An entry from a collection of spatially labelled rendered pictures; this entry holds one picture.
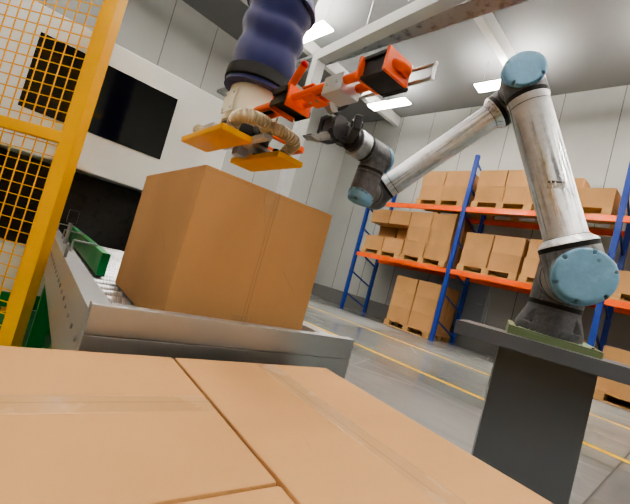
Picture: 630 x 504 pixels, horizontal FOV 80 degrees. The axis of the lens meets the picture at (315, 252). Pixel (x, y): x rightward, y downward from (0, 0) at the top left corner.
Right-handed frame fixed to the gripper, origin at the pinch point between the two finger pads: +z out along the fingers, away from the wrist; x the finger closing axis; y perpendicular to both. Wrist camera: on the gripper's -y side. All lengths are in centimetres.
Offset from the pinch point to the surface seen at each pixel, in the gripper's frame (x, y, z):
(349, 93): -2.7, -22.8, 5.6
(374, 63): 0.2, -32.2, 8.6
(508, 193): 215, 282, -687
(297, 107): -2.3, -2.0, 5.7
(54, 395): -67, -36, 47
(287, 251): -40.8, -4.7, -2.1
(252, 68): 10.6, 18.6, 12.7
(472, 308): -29, 357, -805
